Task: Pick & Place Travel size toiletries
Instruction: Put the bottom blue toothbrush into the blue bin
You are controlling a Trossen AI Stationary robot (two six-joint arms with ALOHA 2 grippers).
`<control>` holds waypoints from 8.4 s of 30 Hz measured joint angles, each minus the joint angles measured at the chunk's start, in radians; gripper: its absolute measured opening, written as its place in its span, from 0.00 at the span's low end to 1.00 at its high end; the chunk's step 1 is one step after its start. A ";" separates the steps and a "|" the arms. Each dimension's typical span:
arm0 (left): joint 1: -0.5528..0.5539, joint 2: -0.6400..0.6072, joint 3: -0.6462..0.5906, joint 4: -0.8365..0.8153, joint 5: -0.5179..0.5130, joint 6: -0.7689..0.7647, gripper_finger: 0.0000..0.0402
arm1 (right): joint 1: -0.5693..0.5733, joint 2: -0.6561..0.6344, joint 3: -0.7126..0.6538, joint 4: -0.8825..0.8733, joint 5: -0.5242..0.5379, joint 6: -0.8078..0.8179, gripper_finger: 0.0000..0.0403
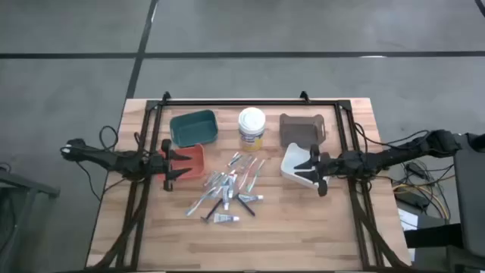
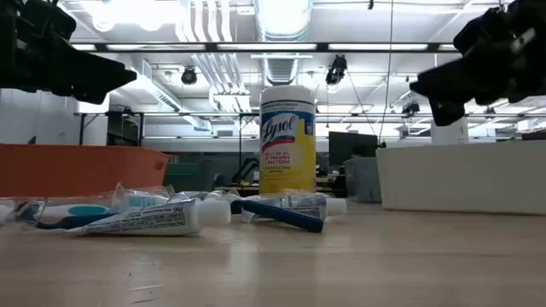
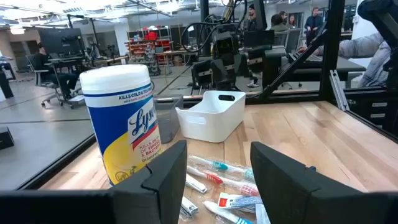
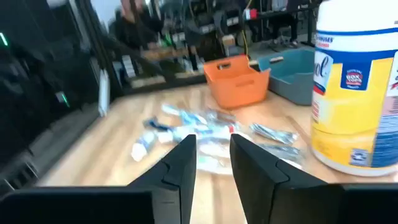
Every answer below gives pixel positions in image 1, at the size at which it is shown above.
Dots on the orange plastic bin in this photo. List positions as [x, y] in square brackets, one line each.
[195, 163]

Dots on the brown plastic bin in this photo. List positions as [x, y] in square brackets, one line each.
[299, 130]

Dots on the black power brick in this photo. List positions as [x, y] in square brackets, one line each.
[411, 199]

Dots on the green white toothbrush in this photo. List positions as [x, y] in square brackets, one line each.
[256, 175]

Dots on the grey metal stand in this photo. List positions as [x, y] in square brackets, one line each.
[34, 188]

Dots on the teal plastic bin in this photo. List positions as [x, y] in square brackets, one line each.
[193, 130]

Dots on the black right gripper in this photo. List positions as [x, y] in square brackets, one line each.
[329, 165]

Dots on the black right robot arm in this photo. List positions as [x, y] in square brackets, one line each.
[398, 153]

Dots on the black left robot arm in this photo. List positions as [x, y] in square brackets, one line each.
[113, 161]

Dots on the blue white toothbrush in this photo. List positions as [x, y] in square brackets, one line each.
[219, 181]
[199, 203]

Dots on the yellow white wipes canister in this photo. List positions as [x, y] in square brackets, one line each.
[252, 121]

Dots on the white paper sheet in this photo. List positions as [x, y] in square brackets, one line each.
[408, 220]

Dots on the black power adapter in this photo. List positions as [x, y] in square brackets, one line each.
[416, 169]

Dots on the black metal table frame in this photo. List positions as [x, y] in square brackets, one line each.
[227, 102]

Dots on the red white toothbrush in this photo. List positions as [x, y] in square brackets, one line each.
[248, 173]

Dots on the white plastic bin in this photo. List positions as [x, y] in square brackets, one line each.
[288, 161]

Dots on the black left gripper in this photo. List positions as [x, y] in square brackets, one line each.
[167, 146]

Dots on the dark grey equipment cabinet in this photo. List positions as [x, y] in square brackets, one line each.
[470, 189]

